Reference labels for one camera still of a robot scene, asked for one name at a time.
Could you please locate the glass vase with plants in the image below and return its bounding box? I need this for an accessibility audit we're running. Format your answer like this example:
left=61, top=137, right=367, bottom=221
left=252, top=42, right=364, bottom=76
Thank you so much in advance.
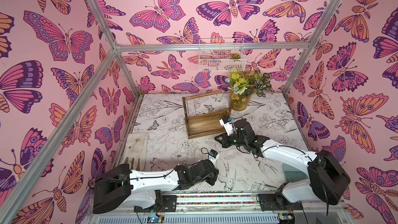
left=228, top=71, right=274, bottom=112

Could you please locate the green brush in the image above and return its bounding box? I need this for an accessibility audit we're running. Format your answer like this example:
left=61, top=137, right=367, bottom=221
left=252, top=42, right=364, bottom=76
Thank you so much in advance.
left=282, top=164, right=308, bottom=183

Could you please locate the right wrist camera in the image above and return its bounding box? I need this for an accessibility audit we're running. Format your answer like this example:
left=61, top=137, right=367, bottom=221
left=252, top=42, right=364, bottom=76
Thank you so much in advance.
left=219, top=117, right=234, bottom=136

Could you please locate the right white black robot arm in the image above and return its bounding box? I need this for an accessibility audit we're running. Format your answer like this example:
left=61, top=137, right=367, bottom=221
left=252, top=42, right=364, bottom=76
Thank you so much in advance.
left=215, top=117, right=351, bottom=211

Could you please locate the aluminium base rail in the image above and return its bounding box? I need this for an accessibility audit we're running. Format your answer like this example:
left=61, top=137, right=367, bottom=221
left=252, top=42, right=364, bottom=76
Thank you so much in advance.
left=85, top=192, right=354, bottom=224

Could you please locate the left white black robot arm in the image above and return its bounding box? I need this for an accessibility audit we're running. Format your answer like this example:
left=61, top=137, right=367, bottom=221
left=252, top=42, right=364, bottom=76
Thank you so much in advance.
left=93, top=159, right=219, bottom=214

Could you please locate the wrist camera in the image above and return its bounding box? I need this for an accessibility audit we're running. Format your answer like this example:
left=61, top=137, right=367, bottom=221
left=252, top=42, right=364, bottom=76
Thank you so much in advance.
left=208, top=149, right=220, bottom=167
left=219, top=117, right=234, bottom=136

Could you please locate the wooden jewelry display stand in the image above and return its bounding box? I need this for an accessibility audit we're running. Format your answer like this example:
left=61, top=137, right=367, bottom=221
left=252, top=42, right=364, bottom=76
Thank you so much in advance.
left=182, top=90, right=232, bottom=139

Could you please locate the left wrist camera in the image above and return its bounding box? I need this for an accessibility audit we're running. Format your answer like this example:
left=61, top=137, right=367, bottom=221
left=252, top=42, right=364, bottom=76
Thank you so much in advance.
left=208, top=149, right=220, bottom=167

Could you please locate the white wire wall basket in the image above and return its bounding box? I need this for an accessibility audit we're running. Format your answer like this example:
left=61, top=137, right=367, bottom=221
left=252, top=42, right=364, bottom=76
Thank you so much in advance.
left=198, top=38, right=247, bottom=72

